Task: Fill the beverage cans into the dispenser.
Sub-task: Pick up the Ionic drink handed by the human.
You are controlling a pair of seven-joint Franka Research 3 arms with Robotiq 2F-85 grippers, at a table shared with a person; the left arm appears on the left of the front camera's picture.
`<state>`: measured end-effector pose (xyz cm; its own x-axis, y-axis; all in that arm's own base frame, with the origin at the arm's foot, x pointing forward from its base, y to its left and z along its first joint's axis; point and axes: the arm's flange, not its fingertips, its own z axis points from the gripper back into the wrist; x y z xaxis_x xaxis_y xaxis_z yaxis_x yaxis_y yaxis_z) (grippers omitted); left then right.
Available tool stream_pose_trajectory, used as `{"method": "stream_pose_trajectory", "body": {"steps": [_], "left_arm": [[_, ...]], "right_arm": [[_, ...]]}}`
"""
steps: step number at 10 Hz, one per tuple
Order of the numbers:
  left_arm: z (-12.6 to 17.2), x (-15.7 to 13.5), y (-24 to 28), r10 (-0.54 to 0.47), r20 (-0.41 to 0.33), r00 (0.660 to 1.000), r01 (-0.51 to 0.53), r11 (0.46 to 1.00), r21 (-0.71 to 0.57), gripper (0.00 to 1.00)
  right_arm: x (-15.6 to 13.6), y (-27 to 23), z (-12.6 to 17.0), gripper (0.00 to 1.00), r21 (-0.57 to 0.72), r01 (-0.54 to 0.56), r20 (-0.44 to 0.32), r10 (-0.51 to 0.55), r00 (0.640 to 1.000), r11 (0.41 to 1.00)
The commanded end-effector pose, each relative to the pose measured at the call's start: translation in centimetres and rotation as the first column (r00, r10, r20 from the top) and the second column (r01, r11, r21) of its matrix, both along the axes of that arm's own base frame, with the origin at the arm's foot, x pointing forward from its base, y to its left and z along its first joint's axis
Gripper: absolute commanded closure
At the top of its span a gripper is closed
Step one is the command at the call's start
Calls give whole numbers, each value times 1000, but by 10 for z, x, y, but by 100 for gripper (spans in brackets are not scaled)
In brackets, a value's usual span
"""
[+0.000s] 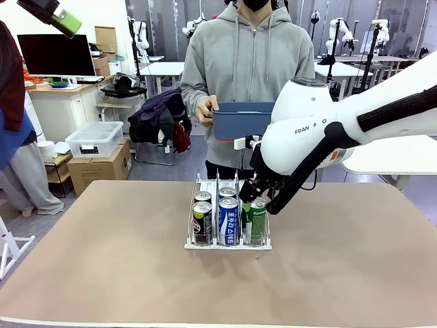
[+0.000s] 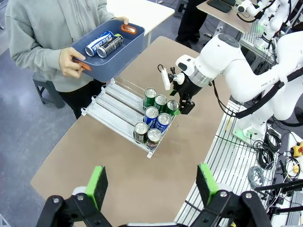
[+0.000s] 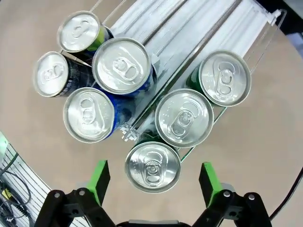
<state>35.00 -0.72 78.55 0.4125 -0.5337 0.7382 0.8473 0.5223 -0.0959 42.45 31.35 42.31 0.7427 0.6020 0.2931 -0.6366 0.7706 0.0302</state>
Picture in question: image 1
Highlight white desk cabinet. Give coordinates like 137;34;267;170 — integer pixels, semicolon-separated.
25;77;115;144

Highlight red bag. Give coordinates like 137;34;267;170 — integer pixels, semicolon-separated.
171;120;192;154

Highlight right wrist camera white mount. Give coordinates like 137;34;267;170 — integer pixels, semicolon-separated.
234;135;262;152

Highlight blue plastic bin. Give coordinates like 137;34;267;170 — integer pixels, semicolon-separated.
211;101;276;143

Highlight wooden shelf bench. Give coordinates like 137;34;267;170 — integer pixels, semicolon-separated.
336;54;421;81

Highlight white stand frame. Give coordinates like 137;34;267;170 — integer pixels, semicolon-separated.
0;217;36;280

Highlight green soda can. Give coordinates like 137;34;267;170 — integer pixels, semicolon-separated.
244;197;268;246

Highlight small wooden side table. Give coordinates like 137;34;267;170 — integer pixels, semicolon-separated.
96;101;135;122

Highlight person's right hand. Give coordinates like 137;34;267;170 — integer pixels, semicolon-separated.
196;94;220;128

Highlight large white table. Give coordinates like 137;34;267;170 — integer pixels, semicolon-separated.
341;135;437;191

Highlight person's right forearm grey sleeve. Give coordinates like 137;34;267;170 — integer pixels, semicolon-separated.
180;77;219;119

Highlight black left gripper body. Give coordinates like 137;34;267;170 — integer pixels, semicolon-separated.
16;0;61;25

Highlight clear plastic storage box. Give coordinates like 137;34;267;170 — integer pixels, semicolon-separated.
64;120;124;159

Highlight small wooden shelf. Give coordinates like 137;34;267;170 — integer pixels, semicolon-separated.
43;152;74;199

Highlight black face mask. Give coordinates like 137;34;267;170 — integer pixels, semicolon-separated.
242;0;271;14

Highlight white background table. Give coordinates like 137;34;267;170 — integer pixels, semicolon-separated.
139;61;187;98
313;61;375;100

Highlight white wire can dispenser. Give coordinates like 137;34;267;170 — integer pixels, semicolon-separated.
184;167;273;251

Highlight black computer monitor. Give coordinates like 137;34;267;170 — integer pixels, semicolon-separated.
16;33;97;78

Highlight black bag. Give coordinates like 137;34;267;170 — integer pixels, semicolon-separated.
100;72;147;100

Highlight orange items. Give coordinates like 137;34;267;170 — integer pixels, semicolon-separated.
23;70;44;87

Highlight large cardboard box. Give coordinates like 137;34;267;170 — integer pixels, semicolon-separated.
66;137;132;197

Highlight person in grey hoodie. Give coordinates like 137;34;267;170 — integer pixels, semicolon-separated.
180;0;317;180

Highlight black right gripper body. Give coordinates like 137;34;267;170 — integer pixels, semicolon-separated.
250;143;286;192

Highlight person in maroon sweater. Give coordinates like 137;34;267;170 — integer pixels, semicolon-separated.
0;20;65;217

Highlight black tripod stand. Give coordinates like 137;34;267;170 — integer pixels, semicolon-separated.
315;18;343;86
360;20;383;88

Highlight flat cardboard piece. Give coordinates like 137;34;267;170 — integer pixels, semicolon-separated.
94;25;117;54

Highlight small cardboard box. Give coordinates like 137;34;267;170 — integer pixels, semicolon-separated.
91;54;111;77

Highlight white roll stack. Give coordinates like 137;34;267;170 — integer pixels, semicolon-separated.
36;139;59;160

